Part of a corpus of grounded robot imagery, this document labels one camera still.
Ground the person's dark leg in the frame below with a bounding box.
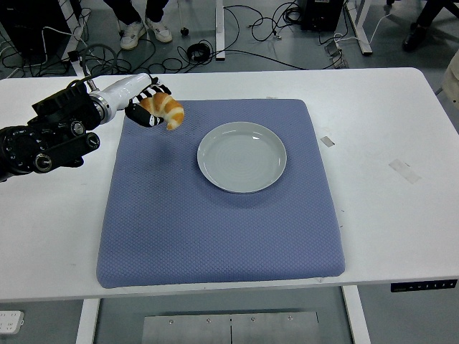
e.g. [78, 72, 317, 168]
[415, 0, 459, 29]

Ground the croissant bread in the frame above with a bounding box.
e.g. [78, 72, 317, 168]
[138, 92, 186, 132]

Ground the white table leg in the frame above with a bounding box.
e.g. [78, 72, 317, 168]
[341, 285, 372, 344]
[75, 298, 101, 344]

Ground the looped black cable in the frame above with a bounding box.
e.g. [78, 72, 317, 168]
[250, 0, 303, 43]

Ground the grey round plate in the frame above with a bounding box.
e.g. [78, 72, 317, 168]
[196, 120, 288, 195]

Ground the blue quilted mat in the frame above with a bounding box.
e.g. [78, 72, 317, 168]
[95, 98, 347, 290]

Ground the person's right white shoe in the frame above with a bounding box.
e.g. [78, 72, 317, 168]
[119, 21, 147, 51]

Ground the person's right leg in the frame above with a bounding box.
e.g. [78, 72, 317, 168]
[103, 0, 144, 27]

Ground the large grey tape piece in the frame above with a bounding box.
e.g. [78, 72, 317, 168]
[388, 158, 422, 185]

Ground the grey metal floor pedal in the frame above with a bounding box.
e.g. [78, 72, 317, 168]
[323, 42, 349, 70]

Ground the long black cable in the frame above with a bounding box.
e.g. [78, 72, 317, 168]
[224, 49, 310, 71]

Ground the black table control panel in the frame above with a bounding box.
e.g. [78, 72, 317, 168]
[390, 278, 459, 293]

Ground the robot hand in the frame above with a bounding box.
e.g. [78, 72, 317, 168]
[100, 73, 173, 128]

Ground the person's left white shoe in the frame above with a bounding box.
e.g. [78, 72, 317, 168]
[144, 17, 174, 44]

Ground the black equipment box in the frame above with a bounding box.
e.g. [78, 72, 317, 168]
[300, 0, 340, 32]

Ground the coiled black cable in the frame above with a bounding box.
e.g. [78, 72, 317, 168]
[186, 42, 212, 62]

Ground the white power strip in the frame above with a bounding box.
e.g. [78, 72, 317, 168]
[0, 310, 25, 335]

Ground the person's left leg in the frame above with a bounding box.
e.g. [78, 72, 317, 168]
[144, 0, 170, 23]

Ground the floor power strip with plugs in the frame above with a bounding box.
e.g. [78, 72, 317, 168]
[67, 49, 91, 77]

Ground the beige fabric object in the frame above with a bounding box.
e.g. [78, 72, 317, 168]
[440, 49, 459, 105]

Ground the person's black shoe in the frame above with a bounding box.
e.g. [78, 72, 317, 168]
[402, 21, 429, 52]

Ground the white cable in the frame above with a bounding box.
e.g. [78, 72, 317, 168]
[332, 13, 391, 46]

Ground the person's white shoe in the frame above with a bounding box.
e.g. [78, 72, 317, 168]
[144, 17, 174, 44]
[119, 21, 147, 51]

